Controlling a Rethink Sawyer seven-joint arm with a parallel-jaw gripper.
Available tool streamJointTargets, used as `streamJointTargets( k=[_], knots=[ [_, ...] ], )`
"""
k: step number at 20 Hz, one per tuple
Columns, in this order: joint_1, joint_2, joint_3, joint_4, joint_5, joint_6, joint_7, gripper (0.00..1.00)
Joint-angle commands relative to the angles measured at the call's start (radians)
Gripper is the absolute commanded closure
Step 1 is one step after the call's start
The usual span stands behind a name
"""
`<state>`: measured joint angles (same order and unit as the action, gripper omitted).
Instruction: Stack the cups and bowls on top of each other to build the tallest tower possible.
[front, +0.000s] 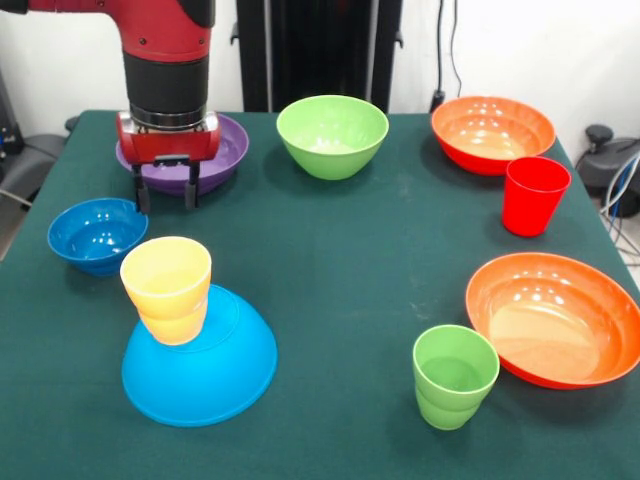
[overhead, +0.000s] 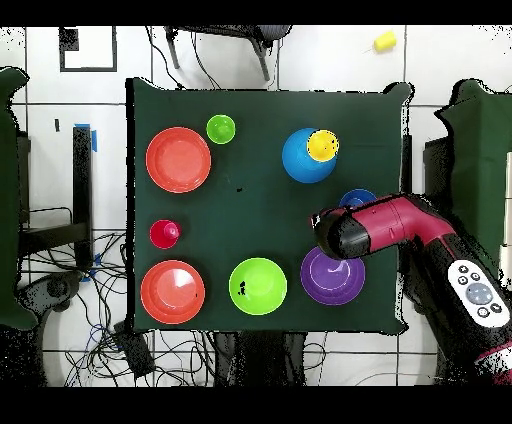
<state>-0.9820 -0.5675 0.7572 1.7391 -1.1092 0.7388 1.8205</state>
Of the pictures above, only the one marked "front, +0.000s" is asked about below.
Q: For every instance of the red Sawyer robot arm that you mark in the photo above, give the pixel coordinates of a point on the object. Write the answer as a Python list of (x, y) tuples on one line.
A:
[(165, 60)]

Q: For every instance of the black equipment box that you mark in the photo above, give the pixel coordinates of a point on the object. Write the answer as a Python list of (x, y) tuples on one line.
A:
[(10, 125)]

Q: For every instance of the yellow stepped plastic cup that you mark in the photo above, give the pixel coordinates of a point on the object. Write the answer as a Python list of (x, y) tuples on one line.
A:
[(167, 300)]

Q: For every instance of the orange plastic bowl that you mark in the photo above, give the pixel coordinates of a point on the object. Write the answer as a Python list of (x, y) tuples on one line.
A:
[(492, 135), (550, 325)]

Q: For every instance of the light blue plastic bowl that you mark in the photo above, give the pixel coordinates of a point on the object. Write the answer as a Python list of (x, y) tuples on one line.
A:
[(210, 380)]

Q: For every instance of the dark green tablecloth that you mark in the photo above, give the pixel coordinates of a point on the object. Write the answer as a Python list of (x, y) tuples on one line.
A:
[(350, 280)]

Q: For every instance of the purple plastic bowl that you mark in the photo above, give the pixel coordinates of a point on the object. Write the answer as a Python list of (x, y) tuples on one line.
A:
[(227, 155)]

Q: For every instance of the dark blue plastic bowl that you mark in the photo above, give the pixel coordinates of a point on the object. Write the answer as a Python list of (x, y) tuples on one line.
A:
[(95, 240)]

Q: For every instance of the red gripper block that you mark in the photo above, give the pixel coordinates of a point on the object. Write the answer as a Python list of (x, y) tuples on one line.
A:
[(170, 145)]

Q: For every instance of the green stepped plastic cup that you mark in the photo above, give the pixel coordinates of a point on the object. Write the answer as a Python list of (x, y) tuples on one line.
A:
[(450, 400)]

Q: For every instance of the red plastic cup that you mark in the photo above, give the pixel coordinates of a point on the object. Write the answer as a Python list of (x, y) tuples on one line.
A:
[(535, 200)]

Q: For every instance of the light green plastic bowl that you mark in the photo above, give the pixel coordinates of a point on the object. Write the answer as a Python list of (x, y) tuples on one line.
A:
[(330, 150)]

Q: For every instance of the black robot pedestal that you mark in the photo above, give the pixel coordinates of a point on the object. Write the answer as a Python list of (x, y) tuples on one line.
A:
[(310, 50)]

